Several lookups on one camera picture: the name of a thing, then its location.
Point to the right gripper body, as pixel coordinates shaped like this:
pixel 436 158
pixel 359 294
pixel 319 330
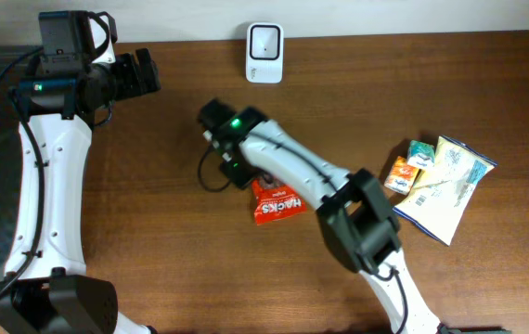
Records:
pixel 240 172

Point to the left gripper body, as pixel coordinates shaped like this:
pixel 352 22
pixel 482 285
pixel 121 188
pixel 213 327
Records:
pixel 128 80

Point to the red Hacks candy bag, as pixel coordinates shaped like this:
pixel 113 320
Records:
pixel 275 200

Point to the orange tissue pack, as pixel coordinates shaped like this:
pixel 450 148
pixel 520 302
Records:
pixel 401 177

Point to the green tissue pack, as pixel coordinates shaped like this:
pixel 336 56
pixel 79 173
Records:
pixel 420 155

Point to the large yellow wipes bag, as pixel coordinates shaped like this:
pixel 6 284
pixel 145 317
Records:
pixel 439 197

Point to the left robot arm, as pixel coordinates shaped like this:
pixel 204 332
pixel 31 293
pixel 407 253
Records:
pixel 70 76

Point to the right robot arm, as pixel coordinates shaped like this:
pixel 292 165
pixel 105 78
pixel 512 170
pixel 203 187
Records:
pixel 357 222

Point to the white barcode scanner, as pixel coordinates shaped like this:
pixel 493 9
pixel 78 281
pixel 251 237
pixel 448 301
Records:
pixel 264 53

